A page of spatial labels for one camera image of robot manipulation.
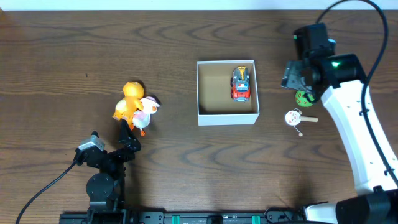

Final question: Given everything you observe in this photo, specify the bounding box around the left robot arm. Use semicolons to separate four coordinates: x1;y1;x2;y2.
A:
73;120;141;223

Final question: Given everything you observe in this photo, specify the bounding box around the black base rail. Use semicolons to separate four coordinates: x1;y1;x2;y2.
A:
58;209;305;224

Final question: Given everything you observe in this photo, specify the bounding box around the red grey toy truck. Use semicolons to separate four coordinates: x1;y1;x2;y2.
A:
230;66;251;102

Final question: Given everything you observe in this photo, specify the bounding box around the orange dinosaur toy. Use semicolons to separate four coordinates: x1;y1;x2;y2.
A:
112;82;144;122

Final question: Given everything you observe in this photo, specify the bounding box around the wooden rattle drum toy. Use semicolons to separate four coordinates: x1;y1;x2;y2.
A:
284;108;318;137

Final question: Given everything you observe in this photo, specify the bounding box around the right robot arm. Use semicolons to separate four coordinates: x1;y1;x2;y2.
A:
281;23;397;223

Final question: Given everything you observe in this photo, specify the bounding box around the green patterned ball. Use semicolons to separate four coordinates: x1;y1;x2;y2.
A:
295;90;315;108

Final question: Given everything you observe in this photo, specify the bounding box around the white cardboard box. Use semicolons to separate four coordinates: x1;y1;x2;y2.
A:
196;60;260;126

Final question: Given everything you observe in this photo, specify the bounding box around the white pink duck toy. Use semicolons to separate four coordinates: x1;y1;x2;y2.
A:
130;96;160;136

